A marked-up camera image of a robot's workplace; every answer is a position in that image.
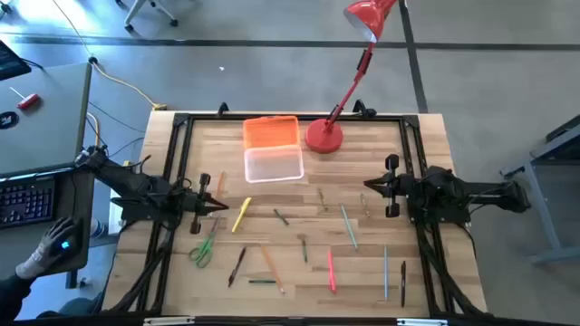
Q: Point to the black table clamp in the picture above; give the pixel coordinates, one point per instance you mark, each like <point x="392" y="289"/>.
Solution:
<point x="362" y="108"/>
<point x="223" y="108"/>

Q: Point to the orange-lidded clear plastic box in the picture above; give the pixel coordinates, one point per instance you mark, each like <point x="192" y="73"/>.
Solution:
<point x="272" y="131"/>

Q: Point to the dark green crayon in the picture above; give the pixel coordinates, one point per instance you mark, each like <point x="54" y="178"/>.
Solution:
<point x="281" y="217"/>
<point x="262" y="281"/>

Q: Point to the short orange stick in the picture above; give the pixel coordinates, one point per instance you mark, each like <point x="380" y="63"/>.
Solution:
<point x="220" y="183"/>

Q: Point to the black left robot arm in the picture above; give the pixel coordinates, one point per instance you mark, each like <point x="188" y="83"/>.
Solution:
<point x="136" y="185"/>

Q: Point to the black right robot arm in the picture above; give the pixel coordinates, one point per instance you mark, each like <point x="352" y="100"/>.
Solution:
<point x="476" y="190"/>

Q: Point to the small red device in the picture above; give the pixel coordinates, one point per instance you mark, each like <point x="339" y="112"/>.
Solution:
<point x="28" y="101"/>

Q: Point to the orange pencil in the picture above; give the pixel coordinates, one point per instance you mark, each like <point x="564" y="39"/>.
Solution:
<point x="272" y="269"/>

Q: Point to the black keyboard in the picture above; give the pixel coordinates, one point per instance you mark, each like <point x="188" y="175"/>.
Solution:
<point x="25" y="201"/>

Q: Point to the round black sticker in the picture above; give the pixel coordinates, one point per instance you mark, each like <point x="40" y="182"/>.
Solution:
<point x="6" y="120"/>

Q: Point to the person's hand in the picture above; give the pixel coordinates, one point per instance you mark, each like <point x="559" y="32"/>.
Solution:
<point x="47" y="246"/>

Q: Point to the light teal pen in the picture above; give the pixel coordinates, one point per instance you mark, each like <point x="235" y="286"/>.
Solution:
<point x="349" y="226"/>

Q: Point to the dark brown pen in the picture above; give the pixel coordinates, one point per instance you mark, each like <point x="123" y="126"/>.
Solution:
<point x="237" y="267"/>

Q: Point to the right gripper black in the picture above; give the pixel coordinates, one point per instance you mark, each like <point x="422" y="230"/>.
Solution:
<point x="408" y="186"/>

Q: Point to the green marker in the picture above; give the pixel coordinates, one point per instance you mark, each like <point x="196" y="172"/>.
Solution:
<point x="304" y="249"/>

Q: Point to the grey metal cart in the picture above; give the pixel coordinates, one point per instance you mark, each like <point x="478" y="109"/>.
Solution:
<point x="548" y="181"/>

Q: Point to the blue pencil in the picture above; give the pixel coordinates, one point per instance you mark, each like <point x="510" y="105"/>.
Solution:
<point x="385" y="271"/>

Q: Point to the yellow highlighter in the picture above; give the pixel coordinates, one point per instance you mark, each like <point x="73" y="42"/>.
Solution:
<point x="241" y="215"/>

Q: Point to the pink pen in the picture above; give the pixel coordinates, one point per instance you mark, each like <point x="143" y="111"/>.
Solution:
<point x="331" y="271"/>

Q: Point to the black desk mat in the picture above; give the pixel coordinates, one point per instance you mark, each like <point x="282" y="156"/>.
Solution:
<point x="77" y="204"/>

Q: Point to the office chair base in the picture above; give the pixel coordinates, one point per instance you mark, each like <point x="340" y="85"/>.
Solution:
<point x="145" y="11"/>

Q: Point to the grey desk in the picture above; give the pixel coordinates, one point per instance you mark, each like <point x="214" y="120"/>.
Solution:
<point x="45" y="127"/>

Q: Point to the red desk lamp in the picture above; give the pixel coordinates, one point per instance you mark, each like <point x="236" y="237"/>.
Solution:
<point x="324" y="136"/>

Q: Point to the olive green crayon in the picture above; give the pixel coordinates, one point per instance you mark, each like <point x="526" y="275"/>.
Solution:
<point x="364" y="205"/>
<point x="322" y="199"/>

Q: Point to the black pen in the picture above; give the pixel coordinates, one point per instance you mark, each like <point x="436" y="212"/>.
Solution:
<point x="403" y="283"/>

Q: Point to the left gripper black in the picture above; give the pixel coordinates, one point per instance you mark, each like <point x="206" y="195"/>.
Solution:
<point x="197" y="204"/>

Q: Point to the black laptop screen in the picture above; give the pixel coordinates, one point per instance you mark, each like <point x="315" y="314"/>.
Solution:
<point x="11" y="61"/>

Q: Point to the silver edge bracket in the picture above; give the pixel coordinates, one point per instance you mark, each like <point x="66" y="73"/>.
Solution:
<point x="422" y="322"/>
<point x="168" y="321"/>

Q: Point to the person's forearm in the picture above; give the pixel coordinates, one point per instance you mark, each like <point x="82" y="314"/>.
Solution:
<point x="13" y="296"/>

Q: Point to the black computer mouse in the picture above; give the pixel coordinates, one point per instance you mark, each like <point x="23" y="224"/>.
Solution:
<point x="67" y="246"/>

